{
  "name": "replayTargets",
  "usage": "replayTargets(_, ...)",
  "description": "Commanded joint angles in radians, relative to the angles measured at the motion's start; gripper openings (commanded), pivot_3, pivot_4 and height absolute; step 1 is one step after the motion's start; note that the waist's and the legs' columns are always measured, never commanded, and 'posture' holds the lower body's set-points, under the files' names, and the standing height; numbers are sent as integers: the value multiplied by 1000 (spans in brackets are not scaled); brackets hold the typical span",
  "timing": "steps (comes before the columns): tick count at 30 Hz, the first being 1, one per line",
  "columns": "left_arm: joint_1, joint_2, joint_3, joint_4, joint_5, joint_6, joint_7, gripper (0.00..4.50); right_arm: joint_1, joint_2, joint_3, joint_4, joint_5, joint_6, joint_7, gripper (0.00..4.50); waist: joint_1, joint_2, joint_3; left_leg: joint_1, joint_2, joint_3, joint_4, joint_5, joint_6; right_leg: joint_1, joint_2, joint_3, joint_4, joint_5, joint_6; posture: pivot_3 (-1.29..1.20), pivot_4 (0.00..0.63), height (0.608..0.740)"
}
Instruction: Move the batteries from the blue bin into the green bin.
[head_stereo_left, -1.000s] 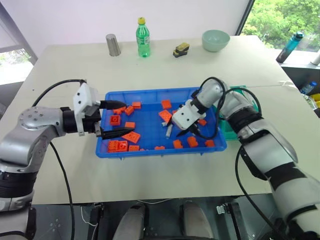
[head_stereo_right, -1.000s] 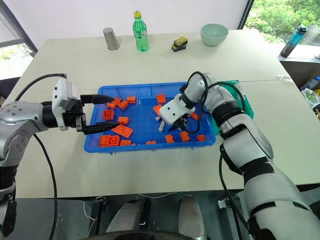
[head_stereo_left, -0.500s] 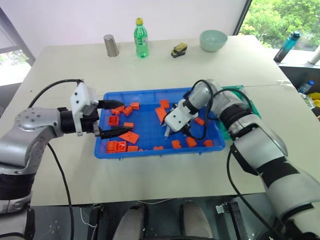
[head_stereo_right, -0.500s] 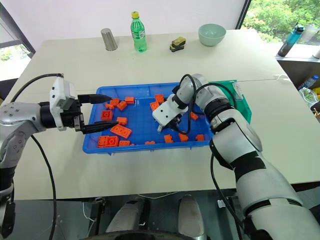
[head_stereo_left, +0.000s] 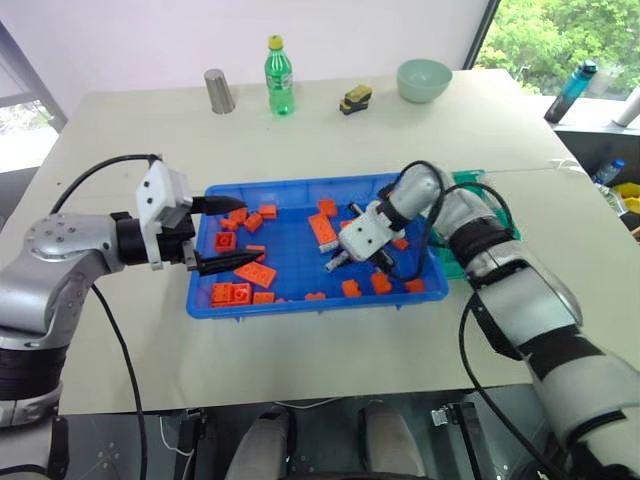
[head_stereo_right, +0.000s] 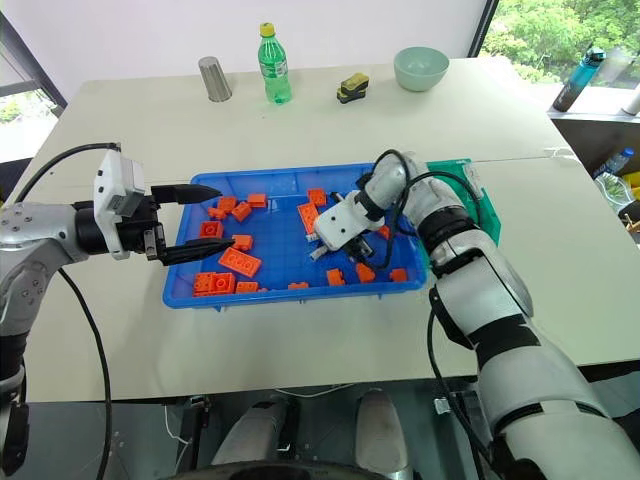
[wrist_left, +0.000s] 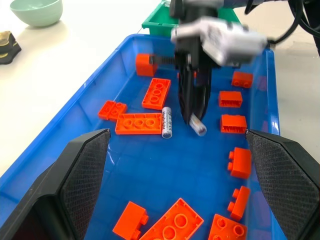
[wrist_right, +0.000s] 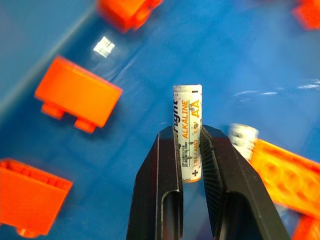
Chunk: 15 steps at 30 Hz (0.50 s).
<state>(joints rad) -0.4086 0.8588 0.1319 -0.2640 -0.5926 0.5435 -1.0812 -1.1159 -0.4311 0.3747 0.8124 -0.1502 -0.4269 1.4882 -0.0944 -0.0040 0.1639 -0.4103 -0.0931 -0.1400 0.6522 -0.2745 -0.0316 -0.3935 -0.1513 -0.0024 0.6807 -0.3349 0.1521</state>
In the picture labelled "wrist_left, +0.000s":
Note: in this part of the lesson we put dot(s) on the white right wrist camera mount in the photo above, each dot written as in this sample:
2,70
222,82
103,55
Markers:
225,40

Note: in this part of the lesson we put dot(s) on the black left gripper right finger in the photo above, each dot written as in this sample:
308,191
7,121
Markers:
282,175

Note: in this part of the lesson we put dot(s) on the green plastic bin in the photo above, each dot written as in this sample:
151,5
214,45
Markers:
160,21

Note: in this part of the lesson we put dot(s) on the orange four-stud building brick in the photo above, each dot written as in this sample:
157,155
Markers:
112,110
227,228

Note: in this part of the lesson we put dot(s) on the silver AA battery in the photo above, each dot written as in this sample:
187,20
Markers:
167,122
200,127

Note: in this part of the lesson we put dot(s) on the orange two-stud building brick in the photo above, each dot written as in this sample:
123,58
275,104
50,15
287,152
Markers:
241,163
240,202
130,221
242,80

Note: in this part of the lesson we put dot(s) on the orange cube building brick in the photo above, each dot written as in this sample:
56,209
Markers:
143,66

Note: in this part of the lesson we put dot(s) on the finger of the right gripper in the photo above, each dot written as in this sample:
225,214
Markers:
186,100
203,95

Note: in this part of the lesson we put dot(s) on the black and gold object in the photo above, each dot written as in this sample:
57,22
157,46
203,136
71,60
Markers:
7,50

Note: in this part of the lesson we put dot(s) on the mint green bowl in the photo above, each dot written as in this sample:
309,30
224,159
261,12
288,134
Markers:
37,11

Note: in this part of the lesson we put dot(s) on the orange six-stud building brick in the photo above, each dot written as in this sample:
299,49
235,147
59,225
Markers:
172,222
156,93
138,124

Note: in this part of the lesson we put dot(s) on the orange hollow building brick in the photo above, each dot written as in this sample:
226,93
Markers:
230,98
233,122

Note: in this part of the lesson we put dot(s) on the blue plastic bin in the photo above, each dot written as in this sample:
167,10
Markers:
162,165

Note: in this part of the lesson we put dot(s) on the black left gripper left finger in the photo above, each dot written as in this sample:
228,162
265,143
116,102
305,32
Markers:
82,170

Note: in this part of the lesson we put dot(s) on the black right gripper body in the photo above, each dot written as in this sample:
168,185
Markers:
190,50

